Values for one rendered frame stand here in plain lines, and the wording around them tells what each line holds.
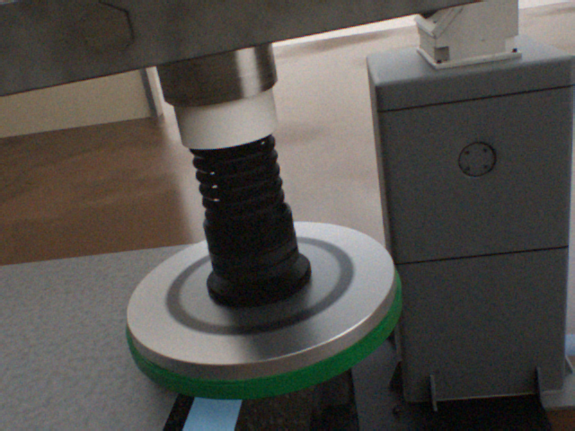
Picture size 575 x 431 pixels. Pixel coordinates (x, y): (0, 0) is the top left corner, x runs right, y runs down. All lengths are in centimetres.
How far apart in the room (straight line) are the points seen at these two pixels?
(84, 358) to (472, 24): 103
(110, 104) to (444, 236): 465
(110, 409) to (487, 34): 107
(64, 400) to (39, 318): 15
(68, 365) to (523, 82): 103
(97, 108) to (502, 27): 480
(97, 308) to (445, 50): 94
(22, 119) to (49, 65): 576
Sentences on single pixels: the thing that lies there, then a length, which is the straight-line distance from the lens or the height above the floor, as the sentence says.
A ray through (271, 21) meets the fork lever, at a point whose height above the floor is 108.
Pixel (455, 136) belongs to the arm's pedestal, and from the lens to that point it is 130.
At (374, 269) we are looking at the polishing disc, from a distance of 46.
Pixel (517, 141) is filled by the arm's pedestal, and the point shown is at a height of 69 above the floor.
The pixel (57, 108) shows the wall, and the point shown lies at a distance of 594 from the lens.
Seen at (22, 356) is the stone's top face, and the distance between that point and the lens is 59.
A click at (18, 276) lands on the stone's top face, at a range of 76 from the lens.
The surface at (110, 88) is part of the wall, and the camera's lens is 570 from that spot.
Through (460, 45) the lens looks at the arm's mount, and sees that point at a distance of 132.
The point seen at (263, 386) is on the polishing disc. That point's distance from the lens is 39.
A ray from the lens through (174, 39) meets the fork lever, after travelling 36.
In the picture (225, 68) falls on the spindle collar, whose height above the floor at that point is 105.
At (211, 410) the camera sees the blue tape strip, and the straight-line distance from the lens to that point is 48.
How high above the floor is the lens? 111
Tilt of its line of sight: 23 degrees down
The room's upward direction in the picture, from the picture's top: 10 degrees counter-clockwise
